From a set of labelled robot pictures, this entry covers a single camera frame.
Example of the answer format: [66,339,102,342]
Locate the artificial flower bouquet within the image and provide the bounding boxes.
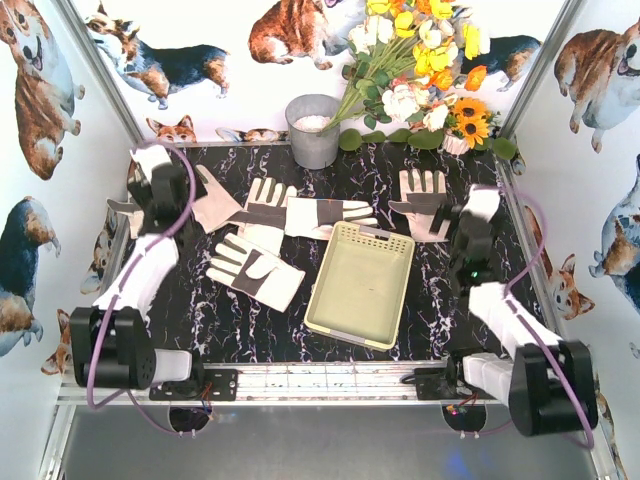
[325,1,491,130]

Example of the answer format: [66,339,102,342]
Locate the horizontal white grey work glove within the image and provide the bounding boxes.
[284,197,378,240]

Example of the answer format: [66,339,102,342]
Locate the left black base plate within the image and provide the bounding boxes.
[149,368,239,402]

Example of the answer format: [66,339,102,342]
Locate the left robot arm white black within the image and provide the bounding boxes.
[70,142,198,390]

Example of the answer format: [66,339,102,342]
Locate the small sunflower pot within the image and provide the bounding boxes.
[441,97,500,156]

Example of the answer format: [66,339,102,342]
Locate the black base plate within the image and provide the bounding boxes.
[149,368,239,402]
[400,349,479,401]

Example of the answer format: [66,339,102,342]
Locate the far left white grey glove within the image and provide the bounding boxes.
[106,199,144,239]

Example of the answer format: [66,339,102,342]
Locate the beige work glove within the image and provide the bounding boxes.
[192,164,244,234]

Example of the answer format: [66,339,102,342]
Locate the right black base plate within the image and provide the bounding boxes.
[400,349,479,401]

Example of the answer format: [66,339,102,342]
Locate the grey metal bucket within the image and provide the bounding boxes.
[285,94,340,170]

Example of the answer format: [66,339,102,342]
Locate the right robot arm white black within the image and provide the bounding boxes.
[434,185,598,449]

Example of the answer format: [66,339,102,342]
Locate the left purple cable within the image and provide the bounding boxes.
[85,140,197,437]

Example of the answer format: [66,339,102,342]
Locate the pale green plastic storage basket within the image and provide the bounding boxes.
[304,221,415,352]

